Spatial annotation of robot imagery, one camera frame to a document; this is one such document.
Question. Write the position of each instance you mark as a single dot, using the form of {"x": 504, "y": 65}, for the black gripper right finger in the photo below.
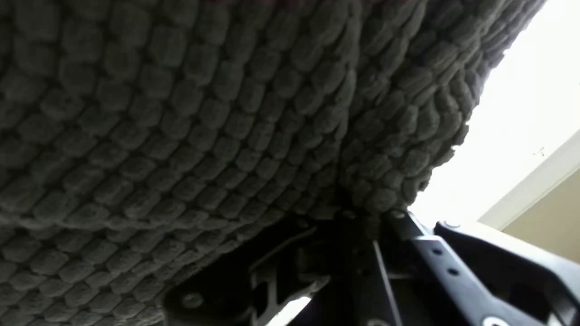
{"x": 446, "y": 273}

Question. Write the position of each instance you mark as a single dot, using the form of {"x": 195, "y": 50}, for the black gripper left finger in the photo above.
{"x": 291, "y": 273}

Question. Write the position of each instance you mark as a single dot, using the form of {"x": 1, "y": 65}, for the dark gray textured pillow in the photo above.
{"x": 211, "y": 121}

